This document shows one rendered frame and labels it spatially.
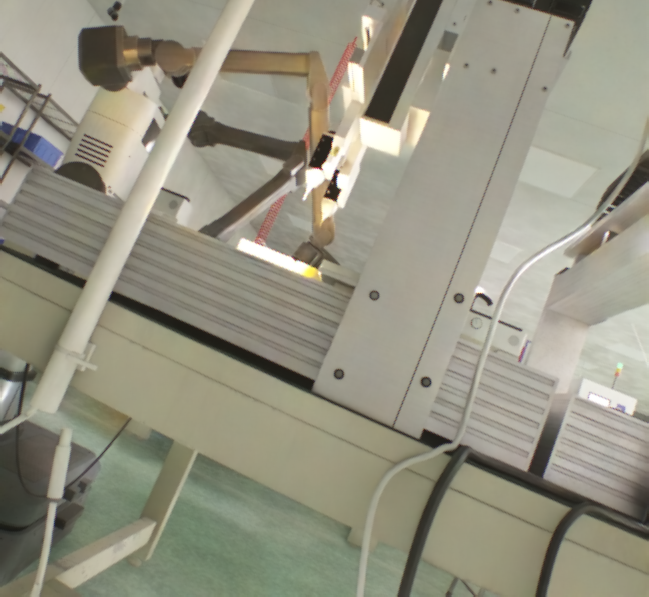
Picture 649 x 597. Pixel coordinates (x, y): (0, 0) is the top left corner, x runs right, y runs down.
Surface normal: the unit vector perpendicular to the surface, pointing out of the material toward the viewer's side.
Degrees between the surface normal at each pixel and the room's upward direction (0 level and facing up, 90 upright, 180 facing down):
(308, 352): 90
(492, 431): 90
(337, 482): 90
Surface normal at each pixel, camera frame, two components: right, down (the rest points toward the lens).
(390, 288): -0.11, -0.23
